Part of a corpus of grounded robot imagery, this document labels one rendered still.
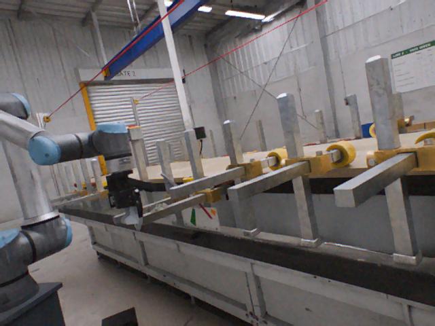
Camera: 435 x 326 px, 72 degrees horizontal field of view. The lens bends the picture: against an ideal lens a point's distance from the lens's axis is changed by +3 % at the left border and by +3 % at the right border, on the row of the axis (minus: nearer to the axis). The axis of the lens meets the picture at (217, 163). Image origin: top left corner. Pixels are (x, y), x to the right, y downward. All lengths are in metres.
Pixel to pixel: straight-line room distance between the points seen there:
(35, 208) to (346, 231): 1.27
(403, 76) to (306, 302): 7.18
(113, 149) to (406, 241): 0.84
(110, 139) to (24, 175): 0.60
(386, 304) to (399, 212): 0.27
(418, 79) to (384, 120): 7.38
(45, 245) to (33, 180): 0.28
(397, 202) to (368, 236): 0.34
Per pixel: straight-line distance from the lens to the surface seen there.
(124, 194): 1.02
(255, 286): 1.58
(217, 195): 1.21
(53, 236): 1.53
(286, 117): 0.88
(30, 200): 1.53
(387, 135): 0.77
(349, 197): 0.49
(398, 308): 0.96
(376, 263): 0.86
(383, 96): 0.76
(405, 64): 8.22
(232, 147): 1.05
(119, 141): 1.01
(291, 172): 0.79
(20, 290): 1.49
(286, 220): 1.27
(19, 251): 1.48
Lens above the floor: 1.08
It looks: 5 degrees down
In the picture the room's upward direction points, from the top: 12 degrees counter-clockwise
